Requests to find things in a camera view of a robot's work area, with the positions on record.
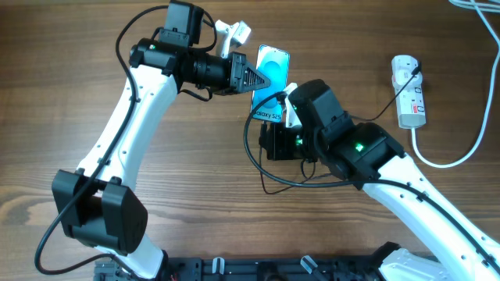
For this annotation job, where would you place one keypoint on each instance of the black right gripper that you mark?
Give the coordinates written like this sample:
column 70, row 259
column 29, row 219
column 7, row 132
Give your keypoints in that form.
column 276, row 149

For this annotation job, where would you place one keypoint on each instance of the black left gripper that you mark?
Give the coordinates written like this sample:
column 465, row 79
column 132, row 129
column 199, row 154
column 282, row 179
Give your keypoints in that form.
column 237, row 64

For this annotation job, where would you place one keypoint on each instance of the turquoise screen smartphone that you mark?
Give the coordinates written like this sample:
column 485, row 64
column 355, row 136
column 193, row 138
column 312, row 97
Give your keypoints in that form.
column 274, row 64

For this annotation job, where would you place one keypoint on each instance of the white power strip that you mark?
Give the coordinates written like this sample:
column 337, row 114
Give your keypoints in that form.
column 407, row 81

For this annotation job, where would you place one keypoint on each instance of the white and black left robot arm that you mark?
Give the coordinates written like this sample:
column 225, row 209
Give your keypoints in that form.
column 96, row 203

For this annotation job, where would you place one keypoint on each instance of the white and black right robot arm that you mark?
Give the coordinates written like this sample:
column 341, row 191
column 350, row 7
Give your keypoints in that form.
column 367, row 157

